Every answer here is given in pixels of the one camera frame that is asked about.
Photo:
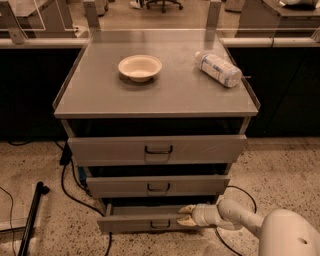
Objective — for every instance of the white bowl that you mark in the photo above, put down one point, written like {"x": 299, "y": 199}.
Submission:
{"x": 140, "y": 68}

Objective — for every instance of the grey drawer cabinet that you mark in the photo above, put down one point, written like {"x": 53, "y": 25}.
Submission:
{"x": 98, "y": 101}

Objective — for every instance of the black office chair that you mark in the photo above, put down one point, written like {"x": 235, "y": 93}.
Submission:
{"x": 163, "y": 4}

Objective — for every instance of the black pole on floor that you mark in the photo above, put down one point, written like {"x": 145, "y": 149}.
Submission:
{"x": 40, "y": 190}

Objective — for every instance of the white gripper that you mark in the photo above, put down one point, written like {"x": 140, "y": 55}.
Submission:
{"x": 200, "y": 214}

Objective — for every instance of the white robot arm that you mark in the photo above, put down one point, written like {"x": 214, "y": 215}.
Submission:
{"x": 280, "y": 233}

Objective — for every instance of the white horizontal rail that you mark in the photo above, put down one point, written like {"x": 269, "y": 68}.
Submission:
{"x": 38, "y": 43}

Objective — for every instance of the clear plastic water bottle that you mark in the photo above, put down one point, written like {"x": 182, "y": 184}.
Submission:
{"x": 219, "y": 69}

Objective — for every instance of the grey drawer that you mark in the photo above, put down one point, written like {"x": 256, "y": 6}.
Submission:
{"x": 157, "y": 186}
{"x": 127, "y": 219}
{"x": 156, "y": 150}

